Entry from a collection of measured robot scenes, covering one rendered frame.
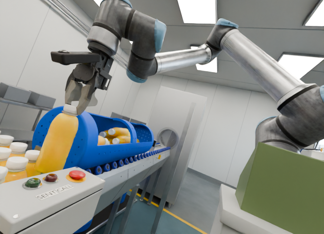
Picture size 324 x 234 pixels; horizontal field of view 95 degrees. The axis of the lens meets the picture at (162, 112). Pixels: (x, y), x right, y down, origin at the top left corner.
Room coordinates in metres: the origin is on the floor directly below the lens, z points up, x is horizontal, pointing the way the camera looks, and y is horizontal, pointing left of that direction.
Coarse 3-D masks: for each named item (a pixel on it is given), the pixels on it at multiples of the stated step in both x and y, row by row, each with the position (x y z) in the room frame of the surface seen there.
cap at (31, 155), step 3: (30, 150) 0.46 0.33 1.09; (33, 150) 0.46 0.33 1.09; (36, 150) 0.47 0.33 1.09; (27, 153) 0.44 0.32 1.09; (30, 153) 0.44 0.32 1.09; (33, 153) 0.45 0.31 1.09; (36, 153) 0.45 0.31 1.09; (39, 153) 0.46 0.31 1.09; (27, 156) 0.44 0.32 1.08; (30, 156) 0.44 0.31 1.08; (33, 156) 0.44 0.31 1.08; (36, 156) 0.45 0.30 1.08; (30, 159) 0.44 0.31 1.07; (33, 159) 0.44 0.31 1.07; (36, 159) 0.45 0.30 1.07
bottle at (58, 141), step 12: (60, 120) 0.40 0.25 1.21; (72, 120) 0.42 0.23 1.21; (48, 132) 0.41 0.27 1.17; (60, 132) 0.40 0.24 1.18; (72, 132) 0.42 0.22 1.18; (48, 144) 0.40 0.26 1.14; (60, 144) 0.41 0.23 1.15; (48, 156) 0.40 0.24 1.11; (60, 156) 0.42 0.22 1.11; (36, 168) 0.40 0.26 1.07; (48, 168) 0.41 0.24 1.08; (60, 168) 0.43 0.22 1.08
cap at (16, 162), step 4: (16, 156) 0.40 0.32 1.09; (20, 156) 0.40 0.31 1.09; (8, 160) 0.37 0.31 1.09; (12, 160) 0.37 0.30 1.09; (16, 160) 0.38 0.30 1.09; (20, 160) 0.39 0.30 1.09; (24, 160) 0.39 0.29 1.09; (8, 164) 0.37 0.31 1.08; (12, 164) 0.37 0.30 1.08; (16, 164) 0.37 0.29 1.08; (20, 164) 0.38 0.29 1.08; (24, 164) 0.39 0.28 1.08; (8, 168) 0.37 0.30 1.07; (12, 168) 0.37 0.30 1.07; (16, 168) 0.38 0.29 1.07; (20, 168) 0.38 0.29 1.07
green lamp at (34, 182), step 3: (27, 180) 0.28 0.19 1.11; (30, 180) 0.28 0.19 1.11; (33, 180) 0.29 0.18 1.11; (36, 180) 0.29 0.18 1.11; (39, 180) 0.29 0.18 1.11; (27, 183) 0.28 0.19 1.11; (30, 183) 0.28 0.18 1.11; (33, 183) 0.28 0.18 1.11; (36, 183) 0.28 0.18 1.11; (39, 183) 0.29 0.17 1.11; (30, 186) 0.28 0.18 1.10; (33, 186) 0.28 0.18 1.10; (36, 186) 0.29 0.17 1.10
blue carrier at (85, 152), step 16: (48, 112) 0.65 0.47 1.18; (48, 128) 0.64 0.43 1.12; (80, 128) 0.60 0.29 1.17; (96, 128) 0.65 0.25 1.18; (128, 128) 0.99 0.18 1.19; (144, 128) 1.45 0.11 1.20; (32, 144) 0.66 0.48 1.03; (80, 144) 0.59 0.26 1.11; (96, 144) 0.64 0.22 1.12; (112, 144) 0.76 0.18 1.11; (128, 144) 0.92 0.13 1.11; (144, 144) 1.19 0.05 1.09; (80, 160) 0.59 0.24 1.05; (96, 160) 0.69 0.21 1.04; (112, 160) 0.87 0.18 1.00
